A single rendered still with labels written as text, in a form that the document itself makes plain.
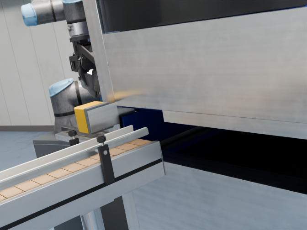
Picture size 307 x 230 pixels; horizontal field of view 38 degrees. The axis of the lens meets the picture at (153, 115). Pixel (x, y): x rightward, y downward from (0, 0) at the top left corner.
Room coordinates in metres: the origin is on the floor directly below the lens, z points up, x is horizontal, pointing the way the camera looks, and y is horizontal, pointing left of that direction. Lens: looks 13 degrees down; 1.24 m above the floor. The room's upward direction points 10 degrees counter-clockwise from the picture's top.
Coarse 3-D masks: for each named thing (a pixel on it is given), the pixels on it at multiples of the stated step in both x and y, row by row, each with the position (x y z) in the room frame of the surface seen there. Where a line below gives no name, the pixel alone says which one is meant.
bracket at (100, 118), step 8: (112, 104) 1.20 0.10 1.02; (88, 112) 1.15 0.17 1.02; (96, 112) 1.16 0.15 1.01; (104, 112) 1.18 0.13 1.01; (112, 112) 1.19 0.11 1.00; (96, 120) 1.16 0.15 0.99; (104, 120) 1.18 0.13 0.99; (112, 120) 1.19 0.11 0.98; (96, 128) 1.16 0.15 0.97; (104, 128) 1.17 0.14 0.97
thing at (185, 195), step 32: (192, 160) 1.04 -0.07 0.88; (160, 192) 1.10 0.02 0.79; (192, 192) 1.00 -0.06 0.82; (224, 192) 0.91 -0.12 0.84; (256, 192) 0.84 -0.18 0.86; (288, 192) 0.78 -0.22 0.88; (160, 224) 1.12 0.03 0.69; (192, 224) 1.02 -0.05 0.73; (224, 224) 0.93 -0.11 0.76; (256, 224) 0.85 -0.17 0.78; (288, 224) 0.79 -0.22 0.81
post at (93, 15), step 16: (96, 0) 1.21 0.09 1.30; (96, 16) 1.21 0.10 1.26; (96, 32) 1.23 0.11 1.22; (96, 48) 1.24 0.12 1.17; (96, 64) 1.25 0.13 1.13; (112, 96) 1.21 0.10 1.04; (128, 112) 1.23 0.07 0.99; (112, 128) 1.24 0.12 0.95; (128, 192) 1.22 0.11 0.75; (128, 208) 1.24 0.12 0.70; (128, 224) 1.25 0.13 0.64
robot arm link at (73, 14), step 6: (66, 0) 1.50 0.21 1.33; (72, 0) 1.50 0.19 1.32; (78, 0) 1.50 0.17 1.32; (66, 6) 1.50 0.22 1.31; (72, 6) 1.50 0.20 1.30; (78, 6) 1.50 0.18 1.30; (66, 12) 1.51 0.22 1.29; (72, 12) 1.50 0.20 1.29; (78, 12) 1.50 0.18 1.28; (84, 12) 1.51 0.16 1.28; (66, 18) 1.52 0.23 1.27; (72, 18) 1.50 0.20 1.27; (78, 18) 1.50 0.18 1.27; (84, 18) 1.51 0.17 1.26
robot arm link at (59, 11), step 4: (52, 0) 1.61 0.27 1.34; (56, 0) 1.61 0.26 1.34; (60, 0) 1.60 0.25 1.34; (56, 4) 1.59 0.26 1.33; (60, 4) 1.59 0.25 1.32; (56, 8) 1.59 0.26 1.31; (60, 8) 1.59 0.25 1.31; (56, 12) 1.59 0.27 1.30; (60, 12) 1.59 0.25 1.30; (56, 16) 1.59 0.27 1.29; (60, 16) 1.60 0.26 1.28; (64, 16) 1.60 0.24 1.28; (56, 20) 1.61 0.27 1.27; (60, 20) 1.61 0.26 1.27; (64, 20) 1.62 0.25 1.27
